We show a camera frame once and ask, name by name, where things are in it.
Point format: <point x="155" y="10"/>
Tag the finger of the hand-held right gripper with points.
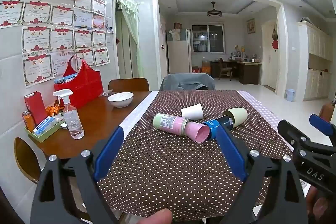
<point x="290" y="132"/>
<point x="320" y="126"/>

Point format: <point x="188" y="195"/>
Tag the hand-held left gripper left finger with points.
<point x="109" y="153"/>

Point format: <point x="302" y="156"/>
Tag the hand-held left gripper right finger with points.
<point x="231" y="153"/>

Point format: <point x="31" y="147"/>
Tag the dark blue cup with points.
<point x="227" y="122"/>

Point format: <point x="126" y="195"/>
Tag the beige green cup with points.
<point x="238" y="116"/>

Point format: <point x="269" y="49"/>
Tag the white paper cup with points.
<point x="193" y="111"/>

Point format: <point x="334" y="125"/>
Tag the pale pink cup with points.
<point x="181" y="125"/>

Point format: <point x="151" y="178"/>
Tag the light green cup with label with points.
<point x="162" y="121"/>

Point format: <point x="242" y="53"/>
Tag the person's right hand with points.
<point x="319" y="209"/>

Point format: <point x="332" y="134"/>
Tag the person's left hand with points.
<point x="155" y="217"/>

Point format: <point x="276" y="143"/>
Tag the brown chair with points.
<point x="328" y="111"/>

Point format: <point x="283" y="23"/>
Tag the light blue trash bin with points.
<point x="290" y="95"/>

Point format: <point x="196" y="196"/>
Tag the clear spray bottle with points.
<point x="71" y="119"/>

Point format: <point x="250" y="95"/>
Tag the white bowl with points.
<point x="120" y="99"/>

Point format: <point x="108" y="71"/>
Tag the brown polka dot tablecloth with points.
<point x="170" y="174"/>

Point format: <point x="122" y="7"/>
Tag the green tray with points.
<point x="48" y="132"/>

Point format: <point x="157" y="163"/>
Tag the blue and white box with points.
<point x="46" y="125"/>

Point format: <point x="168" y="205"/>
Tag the orange snack packet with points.
<point x="53" y="109"/>

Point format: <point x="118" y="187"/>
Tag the red tote basket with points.
<point x="81" y="85"/>

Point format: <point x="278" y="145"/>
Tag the white door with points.
<point x="270" y="58"/>

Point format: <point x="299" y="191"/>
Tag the dark wooden desk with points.
<point x="242" y="70"/>

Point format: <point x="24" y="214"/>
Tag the chair with grey jacket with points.
<point x="187" y="82"/>

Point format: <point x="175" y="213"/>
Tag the dark wooden desk chair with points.
<point x="225" y="69"/>

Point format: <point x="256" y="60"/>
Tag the red box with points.
<point x="35" y="108"/>

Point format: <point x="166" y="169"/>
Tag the orange can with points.
<point x="28" y="121"/>

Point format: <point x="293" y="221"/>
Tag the cardboard box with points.
<point x="206" y="66"/>

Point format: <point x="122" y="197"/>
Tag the red door decoration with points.
<point x="274" y="39"/>

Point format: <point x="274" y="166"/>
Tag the white refrigerator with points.
<point x="178" y="56"/>

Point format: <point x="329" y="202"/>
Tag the small framed picture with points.
<point x="250" y="26"/>

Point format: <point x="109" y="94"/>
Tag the window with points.
<point x="208" y="37"/>

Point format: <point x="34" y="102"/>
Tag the green door curtain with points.
<point x="128" y="19"/>

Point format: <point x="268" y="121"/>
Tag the ceiling fan lamp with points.
<point x="214" y="12"/>

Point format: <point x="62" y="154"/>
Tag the white wall cabinet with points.
<point x="316" y="61"/>

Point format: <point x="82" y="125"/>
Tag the group of wall certificates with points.
<point x="60" y="29"/>

